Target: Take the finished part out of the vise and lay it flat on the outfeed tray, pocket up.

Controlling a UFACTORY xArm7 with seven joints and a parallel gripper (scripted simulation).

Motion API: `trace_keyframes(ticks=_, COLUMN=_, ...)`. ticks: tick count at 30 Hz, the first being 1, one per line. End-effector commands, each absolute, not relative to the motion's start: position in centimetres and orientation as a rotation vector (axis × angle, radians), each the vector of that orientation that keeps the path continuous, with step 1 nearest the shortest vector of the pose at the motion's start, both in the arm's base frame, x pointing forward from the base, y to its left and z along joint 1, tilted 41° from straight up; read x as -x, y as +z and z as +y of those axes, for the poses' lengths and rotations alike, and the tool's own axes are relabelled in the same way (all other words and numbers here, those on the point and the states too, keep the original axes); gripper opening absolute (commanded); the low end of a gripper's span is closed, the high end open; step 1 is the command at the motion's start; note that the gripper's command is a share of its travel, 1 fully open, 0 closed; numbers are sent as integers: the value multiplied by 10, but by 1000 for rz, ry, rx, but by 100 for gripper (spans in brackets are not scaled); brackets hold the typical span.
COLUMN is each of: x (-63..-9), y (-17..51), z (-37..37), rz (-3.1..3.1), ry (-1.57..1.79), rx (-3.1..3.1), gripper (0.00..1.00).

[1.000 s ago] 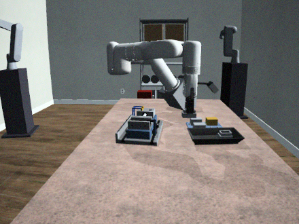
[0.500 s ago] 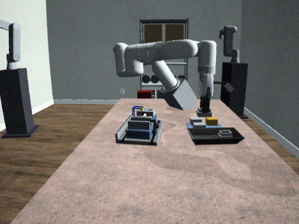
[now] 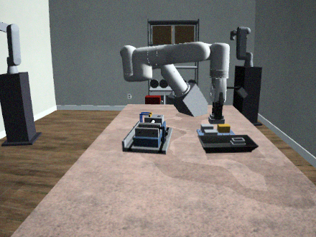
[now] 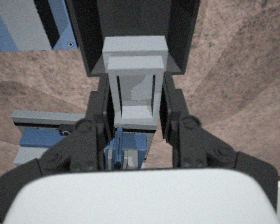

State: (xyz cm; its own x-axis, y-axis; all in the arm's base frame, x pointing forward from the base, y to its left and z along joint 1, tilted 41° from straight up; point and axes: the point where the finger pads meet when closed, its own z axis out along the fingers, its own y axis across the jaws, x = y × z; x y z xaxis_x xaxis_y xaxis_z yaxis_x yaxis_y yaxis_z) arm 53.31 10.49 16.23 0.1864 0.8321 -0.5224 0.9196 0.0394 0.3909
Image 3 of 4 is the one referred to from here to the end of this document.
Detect small yellow block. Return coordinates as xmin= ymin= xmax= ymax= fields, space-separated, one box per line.
xmin=217 ymin=124 xmax=231 ymax=133

